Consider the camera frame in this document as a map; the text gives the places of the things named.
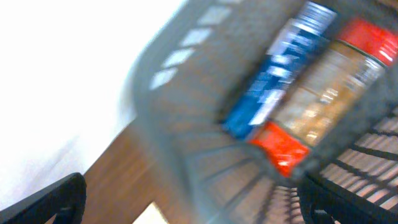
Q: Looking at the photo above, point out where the grey plastic basket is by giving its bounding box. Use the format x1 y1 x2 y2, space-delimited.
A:
133 1 397 223

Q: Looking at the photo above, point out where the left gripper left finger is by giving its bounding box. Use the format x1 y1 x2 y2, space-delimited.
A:
1 172 86 224

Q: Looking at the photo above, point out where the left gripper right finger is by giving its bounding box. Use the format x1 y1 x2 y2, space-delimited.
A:
297 177 397 224

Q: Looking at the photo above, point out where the blue cardboard box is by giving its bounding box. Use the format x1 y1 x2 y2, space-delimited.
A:
222 1 337 139

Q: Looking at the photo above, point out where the orange pasta packet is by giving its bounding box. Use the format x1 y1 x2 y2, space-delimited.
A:
250 18 397 177

